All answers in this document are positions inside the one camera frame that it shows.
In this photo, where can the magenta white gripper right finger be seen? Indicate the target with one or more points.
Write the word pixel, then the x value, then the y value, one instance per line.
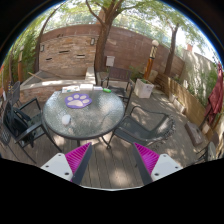
pixel 153 166

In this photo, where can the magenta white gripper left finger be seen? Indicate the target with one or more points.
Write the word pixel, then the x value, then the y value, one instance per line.
pixel 70 166

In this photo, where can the white computer mouse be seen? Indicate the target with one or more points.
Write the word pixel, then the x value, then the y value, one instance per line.
pixel 66 119

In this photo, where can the black patio chair right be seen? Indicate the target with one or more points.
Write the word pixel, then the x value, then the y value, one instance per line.
pixel 145 127

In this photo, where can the black patio chair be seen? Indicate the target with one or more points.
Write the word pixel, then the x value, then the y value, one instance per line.
pixel 145 127
pixel 118 80
pixel 25 129

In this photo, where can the round glass patio table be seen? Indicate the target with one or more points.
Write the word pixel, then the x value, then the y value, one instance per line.
pixel 95 120

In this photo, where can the black patio chair left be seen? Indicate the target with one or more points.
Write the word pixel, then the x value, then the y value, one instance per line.
pixel 25 129

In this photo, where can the purple paw print mousepad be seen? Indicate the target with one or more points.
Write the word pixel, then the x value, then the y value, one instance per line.
pixel 77 101

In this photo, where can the colourful flat booklet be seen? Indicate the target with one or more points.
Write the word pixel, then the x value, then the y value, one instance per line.
pixel 72 88

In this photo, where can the white square planter box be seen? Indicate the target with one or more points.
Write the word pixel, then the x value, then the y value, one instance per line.
pixel 143 90

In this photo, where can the white paper box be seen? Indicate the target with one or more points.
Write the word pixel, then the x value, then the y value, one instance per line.
pixel 86 86

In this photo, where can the green small object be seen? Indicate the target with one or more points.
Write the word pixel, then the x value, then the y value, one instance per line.
pixel 107 90

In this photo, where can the folded red patio umbrella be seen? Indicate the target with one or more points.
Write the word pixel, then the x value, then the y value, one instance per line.
pixel 215 99

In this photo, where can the black patio chair far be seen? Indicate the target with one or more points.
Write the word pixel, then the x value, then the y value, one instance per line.
pixel 118 80

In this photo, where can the large tree trunk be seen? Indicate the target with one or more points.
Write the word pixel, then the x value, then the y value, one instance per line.
pixel 111 9

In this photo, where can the garden lamp post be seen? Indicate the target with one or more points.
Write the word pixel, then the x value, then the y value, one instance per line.
pixel 152 56

